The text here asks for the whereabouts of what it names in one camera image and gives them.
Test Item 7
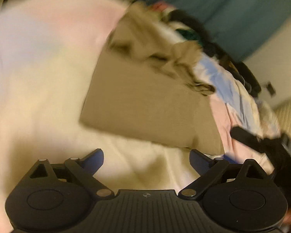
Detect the wall power socket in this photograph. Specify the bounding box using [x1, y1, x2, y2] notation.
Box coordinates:
[265, 82, 276, 97]

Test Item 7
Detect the khaki beige t-shirt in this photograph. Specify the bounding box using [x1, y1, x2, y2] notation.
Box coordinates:
[80, 2, 224, 155]

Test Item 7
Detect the pile of mixed clothes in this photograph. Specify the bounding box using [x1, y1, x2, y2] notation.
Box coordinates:
[150, 0, 262, 97]

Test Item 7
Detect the teal blue curtain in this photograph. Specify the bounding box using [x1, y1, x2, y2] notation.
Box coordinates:
[147, 0, 291, 61]

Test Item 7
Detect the pastel bed duvet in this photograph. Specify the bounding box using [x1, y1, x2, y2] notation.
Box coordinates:
[0, 0, 282, 233]

